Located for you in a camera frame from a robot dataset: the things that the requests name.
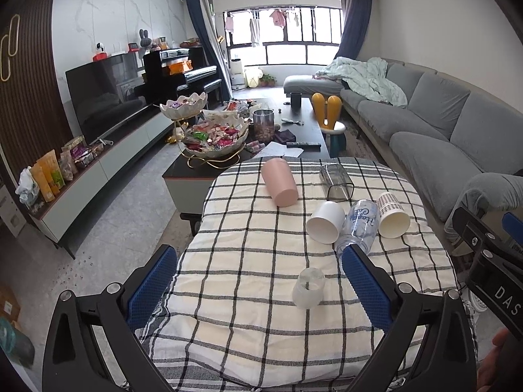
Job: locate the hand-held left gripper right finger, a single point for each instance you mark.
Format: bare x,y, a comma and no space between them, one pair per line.
367,290

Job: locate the black upright piano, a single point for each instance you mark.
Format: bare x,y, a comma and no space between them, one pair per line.
196,75

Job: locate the gold wall ornament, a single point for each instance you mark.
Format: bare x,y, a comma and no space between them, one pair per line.
10,49

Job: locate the white paper sheets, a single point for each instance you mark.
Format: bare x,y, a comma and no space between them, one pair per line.
282,151

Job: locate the person's right hand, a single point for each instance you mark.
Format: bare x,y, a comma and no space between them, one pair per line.
504,359

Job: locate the cardboard box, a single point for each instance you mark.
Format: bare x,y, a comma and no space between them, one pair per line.
8,304

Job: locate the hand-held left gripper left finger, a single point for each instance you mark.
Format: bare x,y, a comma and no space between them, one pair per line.
150,292

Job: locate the black mug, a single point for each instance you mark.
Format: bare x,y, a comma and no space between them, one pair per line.
295,101

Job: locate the black framed window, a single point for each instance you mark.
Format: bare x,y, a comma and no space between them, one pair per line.
286,51

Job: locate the potted plant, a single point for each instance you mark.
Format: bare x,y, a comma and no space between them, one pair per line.
268,79

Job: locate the grey sofa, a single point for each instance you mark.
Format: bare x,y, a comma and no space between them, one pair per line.
429,118

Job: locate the blue curtain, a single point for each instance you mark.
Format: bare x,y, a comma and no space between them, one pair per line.
202,28
353,20

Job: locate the white television cabinet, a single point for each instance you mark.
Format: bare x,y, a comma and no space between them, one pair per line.
118,159

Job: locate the patterned paper cup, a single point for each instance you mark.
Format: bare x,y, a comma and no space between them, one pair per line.
389,208

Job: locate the smoky transparent cup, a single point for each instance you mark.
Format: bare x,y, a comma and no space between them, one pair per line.
335,179

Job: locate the small frosted cup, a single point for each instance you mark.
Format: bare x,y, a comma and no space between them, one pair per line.
307,292

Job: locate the flat screen television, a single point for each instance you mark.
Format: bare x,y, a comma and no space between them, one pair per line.
102,94

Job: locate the pink hanging garment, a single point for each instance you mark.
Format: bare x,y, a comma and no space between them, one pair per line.
278,18

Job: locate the black white checked tablecloth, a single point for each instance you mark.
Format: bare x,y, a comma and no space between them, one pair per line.
245,253

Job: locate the clear printed plastic cup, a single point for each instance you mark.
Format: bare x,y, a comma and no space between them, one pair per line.
360,222

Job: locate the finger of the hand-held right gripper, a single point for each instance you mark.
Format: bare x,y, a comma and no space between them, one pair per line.
514,230
474,232

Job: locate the grey rabbit plush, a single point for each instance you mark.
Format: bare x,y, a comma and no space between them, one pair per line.
144,40

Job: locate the dark coffee table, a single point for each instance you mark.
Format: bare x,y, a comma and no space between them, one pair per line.
310,130

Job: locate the white security camera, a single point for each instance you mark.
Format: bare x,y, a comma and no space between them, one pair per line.
101,47

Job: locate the purple snack packets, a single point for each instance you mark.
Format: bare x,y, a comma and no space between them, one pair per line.
81,153

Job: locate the light green blanket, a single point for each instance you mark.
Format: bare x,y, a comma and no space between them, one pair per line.
367,77

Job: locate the pink cup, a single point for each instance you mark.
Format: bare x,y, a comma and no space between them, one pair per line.
280,183

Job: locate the white hanging garment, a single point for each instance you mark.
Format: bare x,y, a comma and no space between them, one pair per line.
254,32

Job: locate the two-tier snack bowl stand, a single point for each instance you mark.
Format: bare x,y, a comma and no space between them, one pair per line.
214,137

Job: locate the orange snack bags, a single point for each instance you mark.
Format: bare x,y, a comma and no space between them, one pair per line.
49,171

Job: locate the white cup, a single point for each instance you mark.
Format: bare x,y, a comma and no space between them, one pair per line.
327,217

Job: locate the yellow rabbit-ear stool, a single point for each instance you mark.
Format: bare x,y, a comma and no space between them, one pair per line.
333,110

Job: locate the white plastic bag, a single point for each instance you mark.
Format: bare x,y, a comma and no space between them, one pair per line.
26,186

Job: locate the glass jar of nuts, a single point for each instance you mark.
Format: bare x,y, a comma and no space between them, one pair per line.
263,126

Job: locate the black remote control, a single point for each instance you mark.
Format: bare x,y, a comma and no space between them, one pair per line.
304,144

